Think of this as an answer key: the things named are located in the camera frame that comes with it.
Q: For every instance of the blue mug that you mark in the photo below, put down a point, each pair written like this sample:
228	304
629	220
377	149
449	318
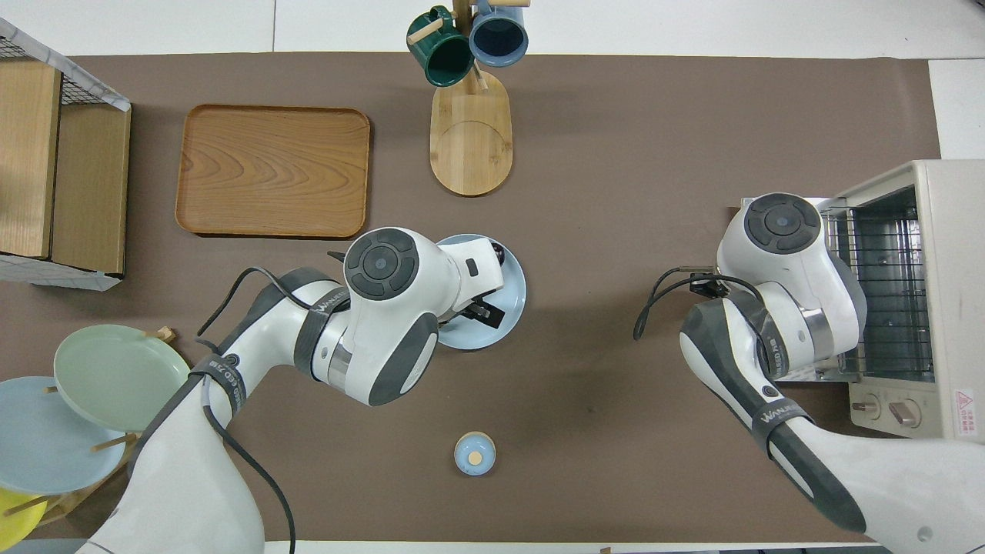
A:
499	38

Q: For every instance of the white toaster oven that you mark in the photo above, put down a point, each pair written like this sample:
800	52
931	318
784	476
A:
954	269

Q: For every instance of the light blue serving plate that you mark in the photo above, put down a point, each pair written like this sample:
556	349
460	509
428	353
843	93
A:
508	308

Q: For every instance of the brown table mat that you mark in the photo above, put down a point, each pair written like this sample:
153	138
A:
616	154

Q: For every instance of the dark green mug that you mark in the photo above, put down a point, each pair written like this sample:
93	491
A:
442	58

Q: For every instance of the wooden mug tree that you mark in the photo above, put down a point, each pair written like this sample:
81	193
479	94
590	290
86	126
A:
469	138

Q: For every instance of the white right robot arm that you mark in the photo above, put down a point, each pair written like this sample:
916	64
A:
785	269

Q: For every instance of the pale green plate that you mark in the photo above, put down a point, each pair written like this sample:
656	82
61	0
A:
115	377

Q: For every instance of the dark purple eggplant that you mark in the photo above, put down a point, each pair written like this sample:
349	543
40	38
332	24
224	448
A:
499	251

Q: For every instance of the grey marbled cloth strip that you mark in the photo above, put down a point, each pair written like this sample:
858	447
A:
61	275
108	98

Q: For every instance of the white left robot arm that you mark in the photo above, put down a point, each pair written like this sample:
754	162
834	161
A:
192	477

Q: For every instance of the pale blue racked plate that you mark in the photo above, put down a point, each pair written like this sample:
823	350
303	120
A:
46	438

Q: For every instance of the wooden two-tier shelf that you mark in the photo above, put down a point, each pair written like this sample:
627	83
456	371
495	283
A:
85	192

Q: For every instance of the wooden plate rack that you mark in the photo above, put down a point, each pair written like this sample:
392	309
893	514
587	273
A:
115	442

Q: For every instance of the silver oven knob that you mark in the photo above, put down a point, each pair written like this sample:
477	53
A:
904	413
866	406

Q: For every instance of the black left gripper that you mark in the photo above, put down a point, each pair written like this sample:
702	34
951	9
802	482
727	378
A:
455	314

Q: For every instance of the wooden serving tray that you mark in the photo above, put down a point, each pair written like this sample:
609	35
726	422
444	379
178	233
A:
273	169

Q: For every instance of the yellow plate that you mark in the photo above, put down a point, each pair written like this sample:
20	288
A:
15	519

